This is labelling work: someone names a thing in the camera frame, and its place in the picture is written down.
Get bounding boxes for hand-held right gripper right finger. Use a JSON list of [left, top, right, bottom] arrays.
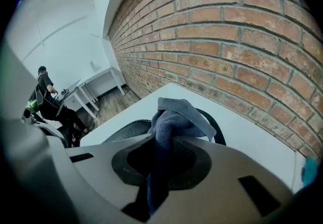
[[151, 136, 295, 224]]

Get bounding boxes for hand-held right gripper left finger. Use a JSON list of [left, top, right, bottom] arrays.
[[66, 133, 155, 222]]

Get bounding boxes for black backpack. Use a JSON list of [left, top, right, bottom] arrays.
[[102, 108, 227, 147]]

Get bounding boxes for dark blue cloth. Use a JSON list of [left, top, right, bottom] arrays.
[[146, 97, 217, 216]]

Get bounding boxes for teal scrubber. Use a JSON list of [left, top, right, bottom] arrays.
[[301, 156, 319, 188]]

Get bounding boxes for gray desk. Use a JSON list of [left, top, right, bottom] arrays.
[[57, 79, 81, 107]]

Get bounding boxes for black office chair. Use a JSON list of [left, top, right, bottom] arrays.
[[24, 86, 84, 148]]

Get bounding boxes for white desk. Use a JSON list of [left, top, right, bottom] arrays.
[[77, 65, 126, 119]]

